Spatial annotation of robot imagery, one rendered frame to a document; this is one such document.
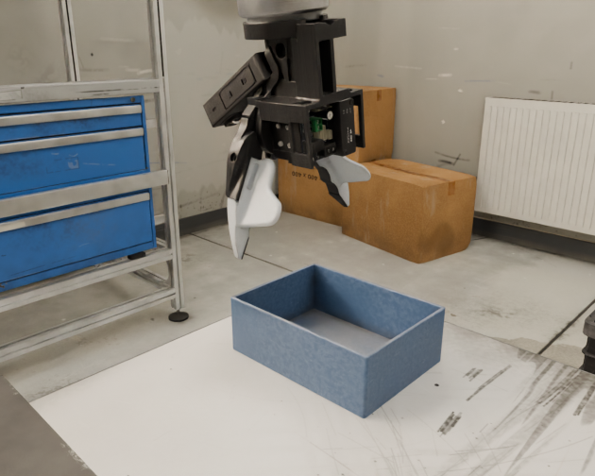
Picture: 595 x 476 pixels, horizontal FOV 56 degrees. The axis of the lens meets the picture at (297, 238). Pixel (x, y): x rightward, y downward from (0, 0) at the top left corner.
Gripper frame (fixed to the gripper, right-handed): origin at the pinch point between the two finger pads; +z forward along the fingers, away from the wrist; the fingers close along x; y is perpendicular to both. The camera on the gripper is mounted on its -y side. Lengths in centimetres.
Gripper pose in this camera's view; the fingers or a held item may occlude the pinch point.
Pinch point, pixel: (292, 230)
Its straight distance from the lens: 56.8
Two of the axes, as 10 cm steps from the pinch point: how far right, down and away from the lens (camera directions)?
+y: 7.0, 2.3, -6.7
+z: 1.0, 9.0, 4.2
